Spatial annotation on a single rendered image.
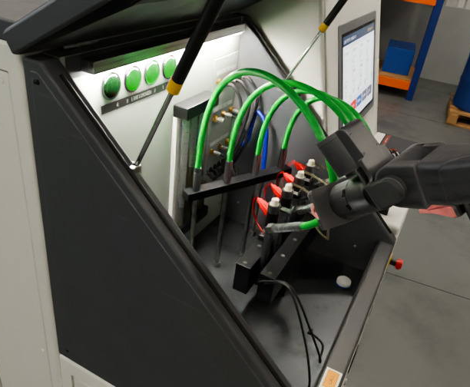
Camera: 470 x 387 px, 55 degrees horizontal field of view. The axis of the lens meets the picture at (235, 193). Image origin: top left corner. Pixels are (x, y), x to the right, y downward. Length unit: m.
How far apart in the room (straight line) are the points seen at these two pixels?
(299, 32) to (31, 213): 0.78
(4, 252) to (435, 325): 2.14
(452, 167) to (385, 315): 2.06
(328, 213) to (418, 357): 1.78
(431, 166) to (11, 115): 0.64
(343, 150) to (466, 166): 0.17
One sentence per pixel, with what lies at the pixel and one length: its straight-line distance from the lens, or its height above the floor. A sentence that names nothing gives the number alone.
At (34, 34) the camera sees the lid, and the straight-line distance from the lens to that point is 0.71.
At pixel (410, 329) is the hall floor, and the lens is 2.56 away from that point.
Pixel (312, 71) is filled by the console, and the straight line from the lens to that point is 1.26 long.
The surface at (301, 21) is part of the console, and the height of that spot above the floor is 1.46.
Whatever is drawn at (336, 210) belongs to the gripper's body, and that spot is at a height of 1.30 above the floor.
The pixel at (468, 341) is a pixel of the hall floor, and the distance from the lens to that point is 2.66.
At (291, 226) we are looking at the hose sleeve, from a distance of 0.86.
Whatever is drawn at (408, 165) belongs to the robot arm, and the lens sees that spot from 0.56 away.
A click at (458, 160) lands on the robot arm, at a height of 1.47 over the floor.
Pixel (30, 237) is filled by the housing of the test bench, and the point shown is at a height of 1.10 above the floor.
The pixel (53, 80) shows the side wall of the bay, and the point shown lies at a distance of 0.74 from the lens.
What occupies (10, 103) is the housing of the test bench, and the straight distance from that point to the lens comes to 0.83.
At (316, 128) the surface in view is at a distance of 0.76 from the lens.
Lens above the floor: 1.66
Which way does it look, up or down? 31 degrees down
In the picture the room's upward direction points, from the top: 8 degrees clockwise
